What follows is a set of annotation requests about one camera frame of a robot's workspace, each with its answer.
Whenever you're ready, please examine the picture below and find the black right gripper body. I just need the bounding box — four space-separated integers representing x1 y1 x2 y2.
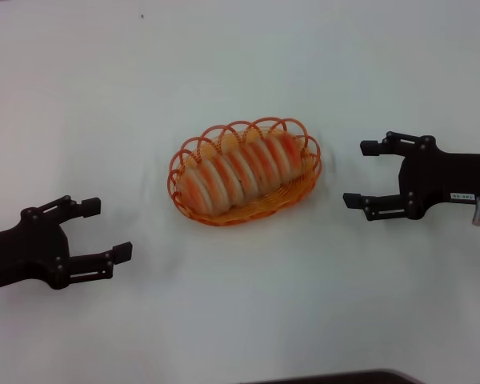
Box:
398 135 480 222

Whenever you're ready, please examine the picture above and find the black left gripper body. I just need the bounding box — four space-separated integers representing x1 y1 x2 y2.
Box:
0 207 71 295

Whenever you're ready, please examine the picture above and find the orange woven plastic basket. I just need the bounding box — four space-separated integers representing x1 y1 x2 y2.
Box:
166 115 323 227

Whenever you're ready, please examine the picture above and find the sliced orange-crust bread loaf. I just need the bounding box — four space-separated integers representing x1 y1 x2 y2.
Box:
178 130 305 215

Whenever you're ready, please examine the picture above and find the dark curved robot base edge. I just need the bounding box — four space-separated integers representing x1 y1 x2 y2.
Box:
239 368 422 384

